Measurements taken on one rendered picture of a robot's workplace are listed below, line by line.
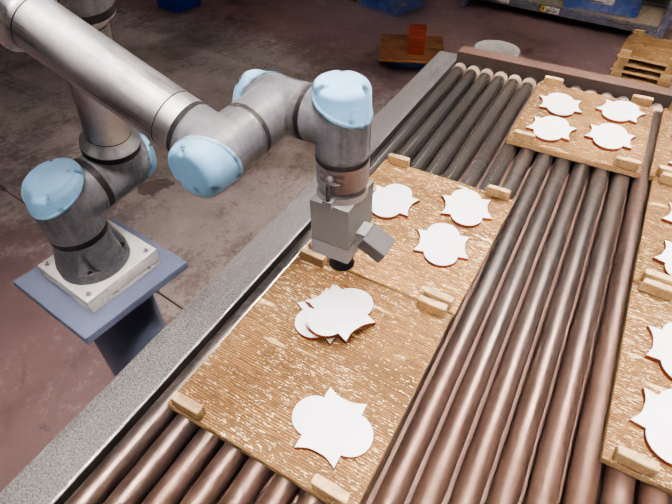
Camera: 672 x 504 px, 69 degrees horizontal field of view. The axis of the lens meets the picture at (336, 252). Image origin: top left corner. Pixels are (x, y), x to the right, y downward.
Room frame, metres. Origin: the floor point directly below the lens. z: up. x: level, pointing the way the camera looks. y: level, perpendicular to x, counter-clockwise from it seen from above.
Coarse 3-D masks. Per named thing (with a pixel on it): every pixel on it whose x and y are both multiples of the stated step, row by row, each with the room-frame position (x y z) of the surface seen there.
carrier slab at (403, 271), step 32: (416, 192) 0.97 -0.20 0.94; (448, 192) 0.97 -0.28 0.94; (480, 192) 0.97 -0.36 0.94; (384, 224) 0.85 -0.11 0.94; (416, 224) 0.85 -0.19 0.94; (480, 224) 0.85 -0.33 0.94; (416, 256) 0.75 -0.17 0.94; (480, 256) 0.75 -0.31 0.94; (416, 288) 0.66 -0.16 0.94; (448, 288) 0.66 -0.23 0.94
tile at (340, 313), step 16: (336, 288) 0.63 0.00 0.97; (320, 304) 0.59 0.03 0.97; (336, 304) 0.59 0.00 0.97; (352, 304) 0.59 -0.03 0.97; (368, 304) 0.59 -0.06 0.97; (320, 320) 0.55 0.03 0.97; (336, 320) 0.55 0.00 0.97; (352, 320) 0.55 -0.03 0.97; (368, 320) 0.55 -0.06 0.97; (320, 336) 0.52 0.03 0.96; (336, 336) 0.52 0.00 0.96
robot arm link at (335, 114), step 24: (336, 72) 0.60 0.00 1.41; (312, 96) 0.57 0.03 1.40; (336, 96) 0.54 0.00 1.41; (360, 96) 0.55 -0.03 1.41; (312, 120) 0.56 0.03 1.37; (336, 120) 0.54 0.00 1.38; (360, 120) 0.54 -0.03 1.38; (336, 144) 0.54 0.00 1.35; (360, 144) 0.55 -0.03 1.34; (336, 168) 0.54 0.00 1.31
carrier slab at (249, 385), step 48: (288, 288) 0.66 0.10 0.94; (384, 288) 0.66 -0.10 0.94; (240, 336) 0.54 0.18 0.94; (288, 336) 0.54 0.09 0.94; (384, 336) 0.54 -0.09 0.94; (432, 336) 0.54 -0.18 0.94; (192, 384) 0.44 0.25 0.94; (240, 384) 0.44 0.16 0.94; (288, 384) 0.44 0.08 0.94; (336, 384) 0.44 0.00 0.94; (384, 384) 0.44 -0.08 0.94; (240, 432) 0.35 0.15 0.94; (288, 432) 0.35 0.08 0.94; (384, 432) 0.35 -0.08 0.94; (336, 480) 0.28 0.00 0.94
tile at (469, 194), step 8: (456, 192) 0.96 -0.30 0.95; (464, 192) 0.96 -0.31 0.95; (472, 192) 0.96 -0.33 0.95; (448, 200) 0.93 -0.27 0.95; (456, 200) 0.93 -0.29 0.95; (464, 200) 0.93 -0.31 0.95; (472, 200) 0.93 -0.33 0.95; (480, 200) 0.93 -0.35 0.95; (488, 200) 0.93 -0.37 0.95; (448, 208) 0.90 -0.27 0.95; (456, 208) 0.90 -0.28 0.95; (464, 208) 0.90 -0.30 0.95; (472, 208) 0.90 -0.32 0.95; (480, 208) 0.90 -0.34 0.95; (448, 216) 0.88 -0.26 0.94; (456, 216) 0.87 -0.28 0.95; (464, 216) 0.87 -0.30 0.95; (472, 216) 0.87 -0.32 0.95; (480, 216) 0.87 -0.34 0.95; (488, 216) 0.87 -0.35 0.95; (456, 224) 0.85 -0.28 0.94; (464, 224) 0.84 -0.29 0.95; (472, 224) 0.84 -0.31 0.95
